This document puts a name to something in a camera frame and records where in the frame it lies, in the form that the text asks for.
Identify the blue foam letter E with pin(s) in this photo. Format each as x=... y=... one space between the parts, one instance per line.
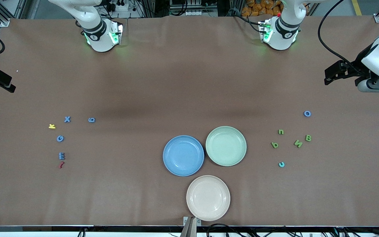
x=62 y=156

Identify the green foam letter N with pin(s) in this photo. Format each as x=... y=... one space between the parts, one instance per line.
x=298 y=144

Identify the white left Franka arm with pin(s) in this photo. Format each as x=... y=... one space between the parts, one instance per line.
x=283 y=34

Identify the blue foam letter G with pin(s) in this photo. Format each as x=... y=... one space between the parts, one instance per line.
x=58 y=138

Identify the green foam letter B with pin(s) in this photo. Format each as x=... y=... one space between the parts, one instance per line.
x=308 y=138
x=272 y=144

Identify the red foam squiggle piece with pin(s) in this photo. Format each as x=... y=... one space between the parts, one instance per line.
x=61 y=165

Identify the white power strip with plugs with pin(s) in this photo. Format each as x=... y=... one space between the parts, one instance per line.
x=125 y=6

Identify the teal foam letter C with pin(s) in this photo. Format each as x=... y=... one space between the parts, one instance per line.
x=283 y=165

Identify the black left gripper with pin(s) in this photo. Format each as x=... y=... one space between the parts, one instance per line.
x=354 y=68

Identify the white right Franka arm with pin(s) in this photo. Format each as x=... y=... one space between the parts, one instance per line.
x=99 y=36

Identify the blue foam letter X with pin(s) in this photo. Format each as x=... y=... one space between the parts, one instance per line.
x=67 y=119

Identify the blue foam letter O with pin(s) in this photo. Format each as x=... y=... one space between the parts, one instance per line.
x=304 y=114

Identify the green plate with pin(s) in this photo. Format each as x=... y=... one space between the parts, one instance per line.
x=226 y=146

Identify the table cover sheet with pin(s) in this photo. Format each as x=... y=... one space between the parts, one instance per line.
x=189 y=82

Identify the blue foam number six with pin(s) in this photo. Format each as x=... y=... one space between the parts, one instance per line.
x=89 y=119

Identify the beige plate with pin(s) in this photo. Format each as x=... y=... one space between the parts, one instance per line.
x=208 y=197

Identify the blue plate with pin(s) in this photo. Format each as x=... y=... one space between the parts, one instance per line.
x=183 y=155

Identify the bag of oranges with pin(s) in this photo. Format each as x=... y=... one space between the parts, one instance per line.
x=258 y=7

